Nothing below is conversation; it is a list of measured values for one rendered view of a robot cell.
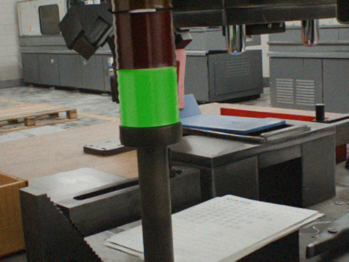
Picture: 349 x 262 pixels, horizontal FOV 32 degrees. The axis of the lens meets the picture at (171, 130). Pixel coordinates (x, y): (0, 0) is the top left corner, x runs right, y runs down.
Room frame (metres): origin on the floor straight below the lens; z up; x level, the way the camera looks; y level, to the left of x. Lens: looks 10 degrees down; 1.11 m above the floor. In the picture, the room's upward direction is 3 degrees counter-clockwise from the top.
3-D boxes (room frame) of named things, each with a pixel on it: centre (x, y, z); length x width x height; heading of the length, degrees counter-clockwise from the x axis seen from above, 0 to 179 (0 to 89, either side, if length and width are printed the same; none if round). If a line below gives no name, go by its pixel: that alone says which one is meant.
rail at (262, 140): (0.66, -0.05, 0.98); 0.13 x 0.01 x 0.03; 40
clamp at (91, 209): (0.52, 0.04, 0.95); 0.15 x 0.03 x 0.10; 130
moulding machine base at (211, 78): (9.99, 0.78, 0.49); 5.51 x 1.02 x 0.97; 37
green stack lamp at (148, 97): (0.38, 0.01, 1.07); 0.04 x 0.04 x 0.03
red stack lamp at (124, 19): (0.38, 0.01, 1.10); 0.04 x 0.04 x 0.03
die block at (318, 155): (0.66, -0.08, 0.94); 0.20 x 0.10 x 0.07; 130
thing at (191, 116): (0.72, -0.05, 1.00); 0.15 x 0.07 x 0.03; 41
